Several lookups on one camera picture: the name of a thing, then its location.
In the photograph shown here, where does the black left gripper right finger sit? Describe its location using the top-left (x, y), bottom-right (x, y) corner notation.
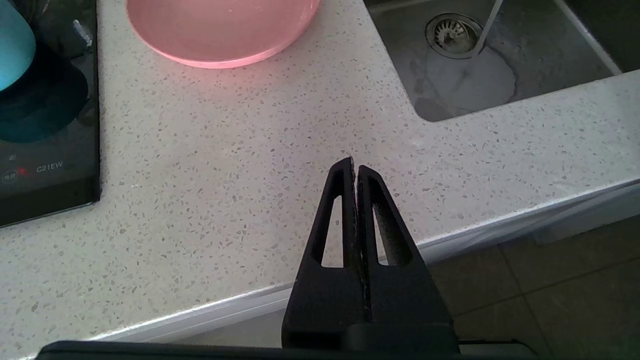
top-left (358, 165), bottom-right (458, 351)

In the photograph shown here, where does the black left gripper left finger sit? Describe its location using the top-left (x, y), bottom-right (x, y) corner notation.
top-left (281, 156), bottom-right (370, 348)

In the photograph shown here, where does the pink round plate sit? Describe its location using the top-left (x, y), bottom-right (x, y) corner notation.
top-left (125, 0), bottom-right (321, 69)

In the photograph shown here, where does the stainless steel sink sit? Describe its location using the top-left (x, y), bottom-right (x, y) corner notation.
top-left (364, 0), bottom-right (640, 123)

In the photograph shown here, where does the metal sink drain strainer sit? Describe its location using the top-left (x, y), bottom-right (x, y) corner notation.
top-left (425, 13), bottom-right (485, 60)

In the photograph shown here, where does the white cabinet front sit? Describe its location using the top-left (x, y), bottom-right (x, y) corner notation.
top-left (90, 182), bottom-right (640, 360)

